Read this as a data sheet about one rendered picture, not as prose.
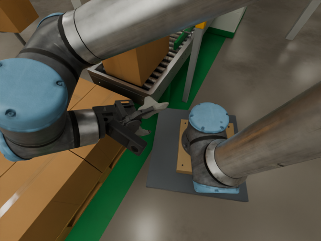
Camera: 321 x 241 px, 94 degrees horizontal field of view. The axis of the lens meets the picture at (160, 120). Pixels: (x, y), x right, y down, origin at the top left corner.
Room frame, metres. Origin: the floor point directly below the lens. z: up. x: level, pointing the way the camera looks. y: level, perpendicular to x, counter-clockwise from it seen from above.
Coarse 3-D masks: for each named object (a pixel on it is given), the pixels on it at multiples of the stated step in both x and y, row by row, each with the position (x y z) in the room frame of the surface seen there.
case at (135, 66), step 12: (168, 36) 1.51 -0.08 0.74; (144, 48) 1.10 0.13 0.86; (156, 48) 1.28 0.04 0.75; (168, 48) 1.52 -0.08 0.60; (108, 60) 1.14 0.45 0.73; (120, 60) 1.08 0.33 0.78; (132, 60) 1.02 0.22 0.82; (144, 60) 1.09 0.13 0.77; (156, 60) 1.27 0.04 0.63; (108, 72) 1.16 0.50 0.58; (120, 72) 1.09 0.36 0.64; (132, 72) 1.03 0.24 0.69; (144, 72) 1.07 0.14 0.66
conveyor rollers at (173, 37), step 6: (192, 30) 2.05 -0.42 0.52; (174, 36) 1.87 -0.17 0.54; (180, 48) 1.64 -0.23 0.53; (168, 54) 1.51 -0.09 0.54; (174, 54) 1.50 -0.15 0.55; (168, 60) 1.41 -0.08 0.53; (156, 72) 1.20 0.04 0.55; (150, 78) 1.11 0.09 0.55; (144, 84) 1.04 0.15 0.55; (150, 84) 1.04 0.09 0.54
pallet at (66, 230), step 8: (120, 152) 0.57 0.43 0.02; (112, 160) 0.45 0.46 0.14; (112, 168) 0.40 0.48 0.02; (104, 176) 0.31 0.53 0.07; (96, 184) 0.25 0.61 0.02; (96, 192) 0.18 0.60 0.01; (88, 200) 0.11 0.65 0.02; (80, 208) 0.05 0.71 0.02; (72, 216) -0.01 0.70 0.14; (80, 216) -0.01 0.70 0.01; (72, 224) -0.06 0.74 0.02; (64, 232) -0.11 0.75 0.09; (56, 240) -0.16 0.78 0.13
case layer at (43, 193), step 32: (96, 96) 0.89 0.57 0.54; (0, 160) 0.32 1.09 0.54; (32, 160) 0.32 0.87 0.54; (64, 160) 0.32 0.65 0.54; (96, 160) 0.37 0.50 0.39; (0, 192) 0.12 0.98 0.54; (32, 192) 0.12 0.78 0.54; (64, 192) 0.13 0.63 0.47; (0, 224) -0.04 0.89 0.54; (32, 224) -0.04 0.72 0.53; (64, 224) -0.06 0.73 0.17
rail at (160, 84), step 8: (208, 24) 2.32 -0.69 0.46; (192, 40) 1.70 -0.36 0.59; (184, 48) 1.53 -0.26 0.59; (176, 56) 1.39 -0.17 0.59; (184, 56) 1.53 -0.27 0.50; (176, 64) 1.32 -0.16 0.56; (168, 72) 1.15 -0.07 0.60; (176, 72) 1.34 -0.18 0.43; (160, 80) 1.04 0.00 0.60; (168, 80) 1.15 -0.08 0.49; (152, 88) 0.94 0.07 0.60; (160, 88) 1.01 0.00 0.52; (160, 96) 1.01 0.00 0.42
